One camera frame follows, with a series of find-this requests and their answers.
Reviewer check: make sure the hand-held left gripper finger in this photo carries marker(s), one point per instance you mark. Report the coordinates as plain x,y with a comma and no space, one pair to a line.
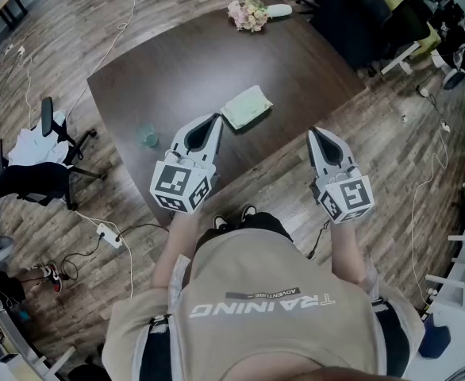
213,145
181,136

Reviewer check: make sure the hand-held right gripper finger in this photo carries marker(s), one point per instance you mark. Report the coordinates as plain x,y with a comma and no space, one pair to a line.
346,155
316,158

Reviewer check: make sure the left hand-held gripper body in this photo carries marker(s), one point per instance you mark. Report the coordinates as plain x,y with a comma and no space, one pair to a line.
179,185

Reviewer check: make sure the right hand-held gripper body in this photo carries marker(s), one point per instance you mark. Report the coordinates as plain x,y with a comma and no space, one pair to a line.
349,197

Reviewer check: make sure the person's right forearm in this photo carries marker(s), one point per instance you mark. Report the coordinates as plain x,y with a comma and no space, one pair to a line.
347,252

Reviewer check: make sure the person's left forearm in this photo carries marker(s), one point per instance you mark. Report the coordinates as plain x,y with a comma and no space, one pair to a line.
177,248

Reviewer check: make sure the translucent green cup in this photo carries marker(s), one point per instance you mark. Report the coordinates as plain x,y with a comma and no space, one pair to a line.
148,135

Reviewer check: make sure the person's left shoe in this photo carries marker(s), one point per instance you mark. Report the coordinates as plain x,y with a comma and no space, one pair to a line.
221,222

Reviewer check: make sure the person's shoe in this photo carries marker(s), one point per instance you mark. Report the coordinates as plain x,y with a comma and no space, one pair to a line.
54,278
249,212
221,222

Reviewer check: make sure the person's right shoe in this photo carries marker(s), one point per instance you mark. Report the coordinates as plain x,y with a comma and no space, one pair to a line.
249,212

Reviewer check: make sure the person's black shorts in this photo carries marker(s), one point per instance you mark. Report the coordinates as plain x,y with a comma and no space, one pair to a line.
264,224

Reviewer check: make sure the white power strip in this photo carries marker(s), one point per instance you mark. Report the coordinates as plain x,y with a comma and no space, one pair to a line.
108,235

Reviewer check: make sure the large black office chair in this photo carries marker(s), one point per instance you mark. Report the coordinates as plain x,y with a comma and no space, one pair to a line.
351,22

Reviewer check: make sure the pink flower bouquet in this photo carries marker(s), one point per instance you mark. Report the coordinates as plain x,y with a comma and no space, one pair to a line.
246,14

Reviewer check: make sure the yellow green chair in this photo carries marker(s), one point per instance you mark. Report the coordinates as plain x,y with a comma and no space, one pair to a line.
431,40

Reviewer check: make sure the white clothes pile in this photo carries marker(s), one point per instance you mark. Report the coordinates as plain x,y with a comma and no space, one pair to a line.
34,145

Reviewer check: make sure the white vase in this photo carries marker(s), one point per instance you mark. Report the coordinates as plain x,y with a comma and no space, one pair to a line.
280,10

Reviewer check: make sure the black office chair with armrests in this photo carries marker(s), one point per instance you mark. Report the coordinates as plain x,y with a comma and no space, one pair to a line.
26,181

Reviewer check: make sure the beige printed t-shirt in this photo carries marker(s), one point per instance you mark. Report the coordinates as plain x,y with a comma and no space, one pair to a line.
256,324

